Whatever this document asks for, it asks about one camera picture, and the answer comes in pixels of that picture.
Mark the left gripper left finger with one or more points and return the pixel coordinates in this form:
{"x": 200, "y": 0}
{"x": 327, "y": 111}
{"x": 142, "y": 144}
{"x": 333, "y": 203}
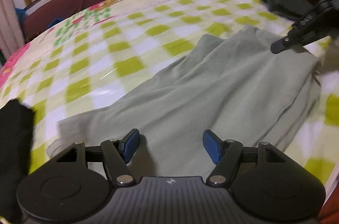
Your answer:
{"x": 126, "y": 148}

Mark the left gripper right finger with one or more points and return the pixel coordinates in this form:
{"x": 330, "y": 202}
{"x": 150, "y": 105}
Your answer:
{"x": 232, "y": 149}

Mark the grey-green pants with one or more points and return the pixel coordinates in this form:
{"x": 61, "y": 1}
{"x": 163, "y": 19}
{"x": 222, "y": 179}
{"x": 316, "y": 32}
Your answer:
{"x": 236, "y": 87}

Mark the dark folded garment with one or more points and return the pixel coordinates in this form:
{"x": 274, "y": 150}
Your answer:
{"x": 290, "y": 9}

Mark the checkered floral bed sheet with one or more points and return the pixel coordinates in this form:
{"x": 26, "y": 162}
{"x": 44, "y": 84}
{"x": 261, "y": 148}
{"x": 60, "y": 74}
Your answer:
{"x": 93, "y": 58}

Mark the black folded garment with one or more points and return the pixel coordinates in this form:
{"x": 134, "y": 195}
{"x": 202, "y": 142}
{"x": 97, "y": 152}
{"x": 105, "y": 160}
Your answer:
{"x": 17, "y": 123}

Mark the maroon window seat cushion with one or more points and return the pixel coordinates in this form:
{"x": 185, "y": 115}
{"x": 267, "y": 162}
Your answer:
{"x": 42, "y": 17}

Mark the beige curtain left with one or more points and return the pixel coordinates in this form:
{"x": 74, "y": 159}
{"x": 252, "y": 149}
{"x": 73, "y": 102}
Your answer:
{"x": 11, "y": 34}

